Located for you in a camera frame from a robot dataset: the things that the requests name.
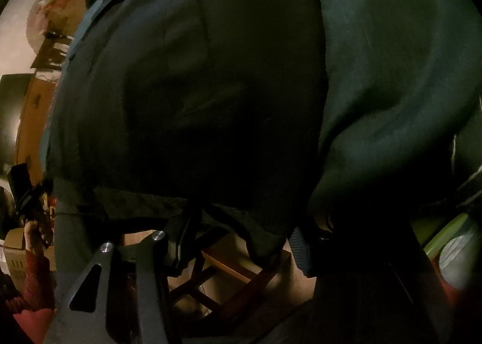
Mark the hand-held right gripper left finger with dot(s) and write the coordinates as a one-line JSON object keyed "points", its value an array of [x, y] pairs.
{"points": [[184, 238]]}

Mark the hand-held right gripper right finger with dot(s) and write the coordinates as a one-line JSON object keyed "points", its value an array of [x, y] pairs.
{"points": [[301, 249]]}

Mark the black and grey jacket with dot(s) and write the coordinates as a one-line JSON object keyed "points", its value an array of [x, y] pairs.
{"points": [[226, 84]]}

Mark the person's left forearm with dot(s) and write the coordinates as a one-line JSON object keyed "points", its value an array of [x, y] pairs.
{"points": [[35, 283]]}

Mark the wooden chair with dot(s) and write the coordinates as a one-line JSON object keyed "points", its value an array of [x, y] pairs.
{"points": [[233, 270]]}

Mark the cardboard box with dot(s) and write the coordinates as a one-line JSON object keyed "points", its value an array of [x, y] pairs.
{"points": [[15, 249]]}

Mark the wooden drawer cabinet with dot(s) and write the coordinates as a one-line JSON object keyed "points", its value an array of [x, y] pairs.
{"points": [[35, 110]]}

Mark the green plastic bin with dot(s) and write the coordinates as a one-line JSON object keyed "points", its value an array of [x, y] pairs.
{"points": [[448, 233]]}

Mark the white plastic bag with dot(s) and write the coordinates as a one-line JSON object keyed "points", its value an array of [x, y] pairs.
{"points": [[461, 261]]}

